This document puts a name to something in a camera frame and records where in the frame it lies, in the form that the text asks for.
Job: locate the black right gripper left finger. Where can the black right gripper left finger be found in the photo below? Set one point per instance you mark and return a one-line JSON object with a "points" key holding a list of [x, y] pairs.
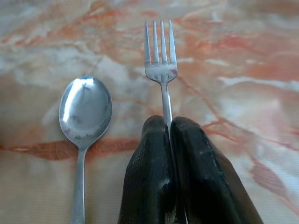
{"points": [[149, 168]]}

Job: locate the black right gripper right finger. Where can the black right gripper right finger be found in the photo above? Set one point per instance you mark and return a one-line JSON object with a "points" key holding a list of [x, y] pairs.
{"points": [[205, 177]]}

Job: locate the silver metal fork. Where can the silver metal fork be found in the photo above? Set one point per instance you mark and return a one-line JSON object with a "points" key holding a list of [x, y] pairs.
{"points": [[161, 70]]}

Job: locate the silver metal spoon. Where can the silver metal spoon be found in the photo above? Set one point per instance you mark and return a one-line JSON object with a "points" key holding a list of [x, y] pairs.
{"points": [[84, 109]]}

